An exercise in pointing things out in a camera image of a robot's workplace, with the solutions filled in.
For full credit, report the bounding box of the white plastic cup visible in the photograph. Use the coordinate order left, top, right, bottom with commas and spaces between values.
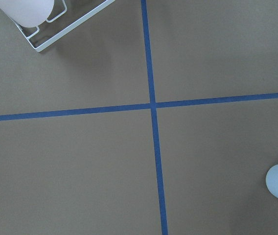
0, 0, 55, 27

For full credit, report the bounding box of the white wire cup rack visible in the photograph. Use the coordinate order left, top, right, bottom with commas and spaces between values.
14, 0, 114, 52

